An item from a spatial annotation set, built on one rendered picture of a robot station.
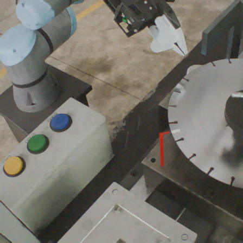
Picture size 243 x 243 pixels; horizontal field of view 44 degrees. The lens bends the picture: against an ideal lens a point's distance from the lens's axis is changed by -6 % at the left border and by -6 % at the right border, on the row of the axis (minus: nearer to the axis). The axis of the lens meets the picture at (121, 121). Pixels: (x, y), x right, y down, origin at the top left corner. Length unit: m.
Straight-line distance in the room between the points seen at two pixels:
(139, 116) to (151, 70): 1.30
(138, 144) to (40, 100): 0.32
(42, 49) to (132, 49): 1.52
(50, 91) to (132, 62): 1.34
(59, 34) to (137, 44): 1.51
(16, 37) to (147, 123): 0.42
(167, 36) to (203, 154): 0.24
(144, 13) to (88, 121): 0.25
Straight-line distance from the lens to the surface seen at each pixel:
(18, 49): 0.84
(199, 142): 0.56
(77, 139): 0.65
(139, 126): 0.84
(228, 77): 0.68
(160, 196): 0.72
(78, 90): 0.97
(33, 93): 0.92
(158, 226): 0.53
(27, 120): 0.94
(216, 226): 0.69
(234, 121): 0.58
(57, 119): 0.69
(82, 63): 2.30
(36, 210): 0.67
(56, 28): 0.92
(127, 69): 2.17
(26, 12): 0.68
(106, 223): 0.54
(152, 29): 0.67
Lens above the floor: 1.40
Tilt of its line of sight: 49 degrees down
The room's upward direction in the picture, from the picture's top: 10 degrees counter-clockwise
